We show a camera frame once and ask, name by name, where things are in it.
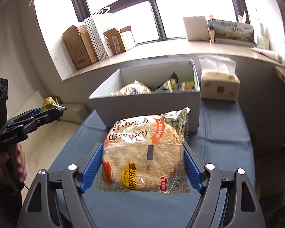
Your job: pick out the yellow black chips bag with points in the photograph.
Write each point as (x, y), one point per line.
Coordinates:
(170, 84)

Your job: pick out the white square box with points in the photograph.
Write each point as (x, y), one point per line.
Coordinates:
(196, 28)

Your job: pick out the tissue pack in plastic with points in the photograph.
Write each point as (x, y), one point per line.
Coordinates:
(218, 78)

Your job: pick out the printed landscape gift box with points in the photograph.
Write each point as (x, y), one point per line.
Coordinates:
(232, 32)

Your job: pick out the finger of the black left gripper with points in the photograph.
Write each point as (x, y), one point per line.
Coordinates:
(36, 120)

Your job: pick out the cream leather sofa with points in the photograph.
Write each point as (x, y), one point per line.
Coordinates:
(43, 146)

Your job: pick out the small olive snack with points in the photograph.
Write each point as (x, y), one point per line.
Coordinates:
(49, 103)

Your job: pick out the tall brown cardboard box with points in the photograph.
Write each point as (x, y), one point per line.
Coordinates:
(79, 45)

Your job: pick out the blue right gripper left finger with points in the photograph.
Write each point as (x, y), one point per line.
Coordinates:
(89, 166)

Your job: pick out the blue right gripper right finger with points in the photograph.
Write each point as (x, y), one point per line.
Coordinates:
(194, 168)

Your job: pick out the yellow potato sticks bag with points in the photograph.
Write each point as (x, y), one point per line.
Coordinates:
(187, 85)

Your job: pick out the large round cracker bag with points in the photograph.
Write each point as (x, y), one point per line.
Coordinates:
(146, 154)

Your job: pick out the grey storage box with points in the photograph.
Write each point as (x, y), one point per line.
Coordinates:
(114, 108)

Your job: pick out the round cookie clear packet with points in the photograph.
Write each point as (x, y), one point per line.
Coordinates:
(135, 88)

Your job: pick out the person's left hand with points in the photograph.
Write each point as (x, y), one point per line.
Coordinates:
(12, 169)

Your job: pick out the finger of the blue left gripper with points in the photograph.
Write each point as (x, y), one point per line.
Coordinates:
(27, 116)

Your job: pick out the small open cardboard box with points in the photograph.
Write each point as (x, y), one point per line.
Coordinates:
(120, 41)

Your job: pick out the white perforated panel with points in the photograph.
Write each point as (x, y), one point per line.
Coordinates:
(95, 38)

